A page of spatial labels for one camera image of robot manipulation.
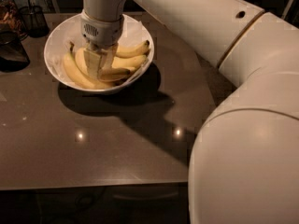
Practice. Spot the black angled container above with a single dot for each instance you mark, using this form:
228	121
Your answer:
13	56

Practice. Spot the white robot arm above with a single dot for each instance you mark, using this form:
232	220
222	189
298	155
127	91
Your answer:
244	167

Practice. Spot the banana with long stem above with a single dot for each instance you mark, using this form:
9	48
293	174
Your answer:
128	52

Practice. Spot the black mesh pen cup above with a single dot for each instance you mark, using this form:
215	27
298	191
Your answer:
34	20

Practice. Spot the dark glass jar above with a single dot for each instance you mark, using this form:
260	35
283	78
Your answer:
10	19

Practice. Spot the white bowl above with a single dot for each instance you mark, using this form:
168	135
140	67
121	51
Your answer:
116	87

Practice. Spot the large front yellow banana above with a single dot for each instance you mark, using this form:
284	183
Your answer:
80	61

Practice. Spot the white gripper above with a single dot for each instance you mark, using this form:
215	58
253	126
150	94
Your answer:
102	32

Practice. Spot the leftmost yellow banana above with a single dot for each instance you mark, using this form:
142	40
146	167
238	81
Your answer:
71	69

